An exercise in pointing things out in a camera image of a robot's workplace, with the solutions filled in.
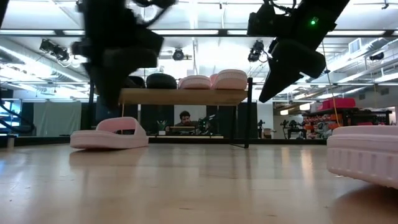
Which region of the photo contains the background desk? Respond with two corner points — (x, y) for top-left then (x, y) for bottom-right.
(148, 125), (225, 139)

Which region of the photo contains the yellow hanging cable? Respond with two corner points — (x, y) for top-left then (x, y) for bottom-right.
(322, 40), (342, 128)

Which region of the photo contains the black ceiling spotlight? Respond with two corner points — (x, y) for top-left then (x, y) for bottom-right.
(172, 48), (185, 62)
(39, 39), (71, 62)
(248, 39), (265, 63)

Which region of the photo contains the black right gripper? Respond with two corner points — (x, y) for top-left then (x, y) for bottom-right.
(259, 34), (326, 103)

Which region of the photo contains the pink rubber slide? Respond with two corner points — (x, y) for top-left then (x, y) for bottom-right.
(326, 125), (398, 190)
(177, 75), (213, 90)
(210, 68), (249, 91)
(70, 116), (149, 149)

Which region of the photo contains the grey curtain panel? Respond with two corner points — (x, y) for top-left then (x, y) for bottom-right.
(33, 101), (82, 137)

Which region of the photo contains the person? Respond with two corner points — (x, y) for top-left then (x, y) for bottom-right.
(175, 110), (200, 128)

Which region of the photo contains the black rubber slide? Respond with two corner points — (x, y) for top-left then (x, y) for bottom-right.
(126, 75), (147, 90)
(146, 73), (178, 90)

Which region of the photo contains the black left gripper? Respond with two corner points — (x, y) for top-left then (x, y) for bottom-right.
(71, 26), (164, 110)

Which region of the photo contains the storage rack with red bins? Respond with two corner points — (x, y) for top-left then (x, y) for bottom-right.
(303, 98), (393, 140)

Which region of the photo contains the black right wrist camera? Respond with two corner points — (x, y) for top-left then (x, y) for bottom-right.
(247, 2), (296, 38)

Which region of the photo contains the wooden shelf with black frame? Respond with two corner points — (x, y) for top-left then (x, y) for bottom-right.
(88, 77), (253, 149)

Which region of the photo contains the small background potted plant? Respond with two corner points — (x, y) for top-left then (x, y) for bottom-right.
(157, 119), (169, 136)

